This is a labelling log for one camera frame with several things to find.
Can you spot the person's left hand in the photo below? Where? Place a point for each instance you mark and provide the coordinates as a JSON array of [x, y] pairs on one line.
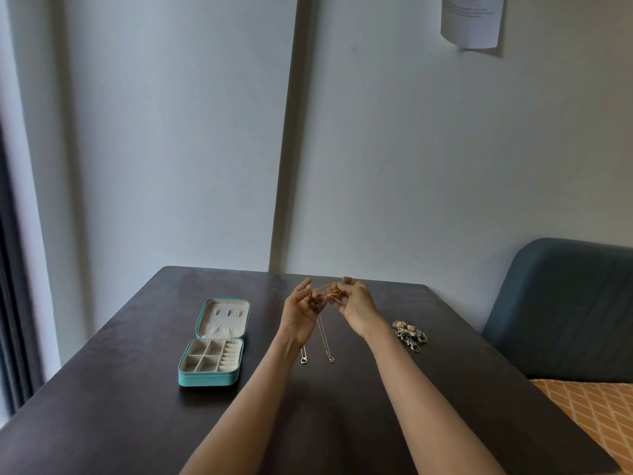
[[296, 315]]

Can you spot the person's right hand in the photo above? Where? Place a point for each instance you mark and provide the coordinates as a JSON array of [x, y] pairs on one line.
[[362, 307]]

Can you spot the person's left fingers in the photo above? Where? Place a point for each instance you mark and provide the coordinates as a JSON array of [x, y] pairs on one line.
[[313, 298]]

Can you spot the person's right fingers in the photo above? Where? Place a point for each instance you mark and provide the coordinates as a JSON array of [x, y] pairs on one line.
[[345, 293]]

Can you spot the person's left forearm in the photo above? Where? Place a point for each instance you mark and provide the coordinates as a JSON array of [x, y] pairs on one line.
[[247, 405]]

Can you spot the person's right forearm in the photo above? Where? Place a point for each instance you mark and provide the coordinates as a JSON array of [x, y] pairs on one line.
[[420, 405]]

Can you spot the pile of mixed jewelry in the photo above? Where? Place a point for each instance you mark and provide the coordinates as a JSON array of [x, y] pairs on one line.
[[409, 334]]

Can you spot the open teal jewelry box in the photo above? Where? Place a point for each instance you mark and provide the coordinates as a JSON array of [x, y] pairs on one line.
[[213, 344]]

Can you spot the blue-grey upholstered chair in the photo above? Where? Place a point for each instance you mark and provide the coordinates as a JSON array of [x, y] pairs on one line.
[[563, 309]]

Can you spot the orange diamond-pattern cushion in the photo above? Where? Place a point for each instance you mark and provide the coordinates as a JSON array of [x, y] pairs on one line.
[[591, 413]]

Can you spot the dark curtain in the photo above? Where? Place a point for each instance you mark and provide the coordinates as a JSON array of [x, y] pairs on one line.
[[15, 301]]

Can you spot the white paper sheet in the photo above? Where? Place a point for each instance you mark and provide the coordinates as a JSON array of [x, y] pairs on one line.
[[473, 17]]

